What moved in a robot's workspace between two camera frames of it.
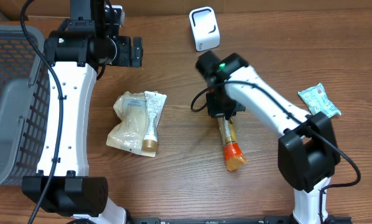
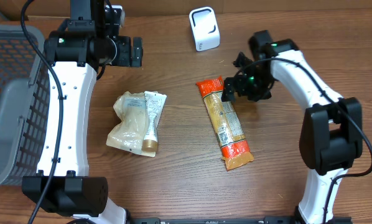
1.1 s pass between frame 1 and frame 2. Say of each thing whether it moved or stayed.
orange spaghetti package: moved
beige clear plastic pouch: stayed
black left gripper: stayed
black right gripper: moved
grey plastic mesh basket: stayed
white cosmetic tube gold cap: stayed
